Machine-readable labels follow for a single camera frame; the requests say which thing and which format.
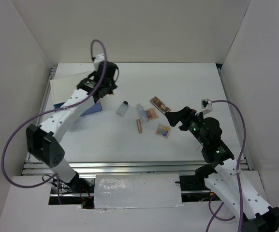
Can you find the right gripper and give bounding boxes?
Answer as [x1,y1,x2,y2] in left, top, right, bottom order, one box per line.
[164,106,207,146]

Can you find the rose gold lipstick tube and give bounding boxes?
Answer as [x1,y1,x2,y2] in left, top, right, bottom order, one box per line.
[136,119,143,133]

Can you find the white drawer cabinet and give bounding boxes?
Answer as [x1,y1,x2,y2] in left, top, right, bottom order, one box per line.
[50,71,92,105]

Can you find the light blue drawer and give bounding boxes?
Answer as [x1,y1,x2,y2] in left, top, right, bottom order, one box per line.
[53,102,64,109]

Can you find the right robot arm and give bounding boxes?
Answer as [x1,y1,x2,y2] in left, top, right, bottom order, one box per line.
[165,107,279,232]

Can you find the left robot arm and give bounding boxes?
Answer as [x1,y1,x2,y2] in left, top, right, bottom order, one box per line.
[26,61,119,193]

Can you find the colorful eyeshadow palette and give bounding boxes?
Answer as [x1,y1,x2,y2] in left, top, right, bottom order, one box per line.
[155,124,171,138]

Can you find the four pan eyeshadow palette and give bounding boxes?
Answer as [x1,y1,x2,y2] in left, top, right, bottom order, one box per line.
[145,108,159,120]

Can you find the long brown eyeshadow palette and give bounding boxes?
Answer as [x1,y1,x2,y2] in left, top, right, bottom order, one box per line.
[150,96,170,114]

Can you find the clear bottle blue label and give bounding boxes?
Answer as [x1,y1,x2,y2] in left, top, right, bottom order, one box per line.
[136,103,148,123]

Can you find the dark blue drawer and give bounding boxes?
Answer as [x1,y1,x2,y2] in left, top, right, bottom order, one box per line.
[81,101,103,116]

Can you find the small clear bottle black cap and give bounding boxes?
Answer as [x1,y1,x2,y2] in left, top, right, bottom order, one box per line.
[116,101,129,116]

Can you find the white foam board cover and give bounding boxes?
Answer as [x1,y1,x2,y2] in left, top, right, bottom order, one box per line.
[94,174,183,209]

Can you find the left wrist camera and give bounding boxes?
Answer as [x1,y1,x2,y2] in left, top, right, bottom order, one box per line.
[93,53,105,71]

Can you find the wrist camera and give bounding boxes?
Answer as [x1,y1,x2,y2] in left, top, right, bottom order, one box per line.
[195,99,213,116]
[93,53,105,71]

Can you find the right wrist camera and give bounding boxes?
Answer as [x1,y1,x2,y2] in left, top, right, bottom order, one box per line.
[195,99,213,116]

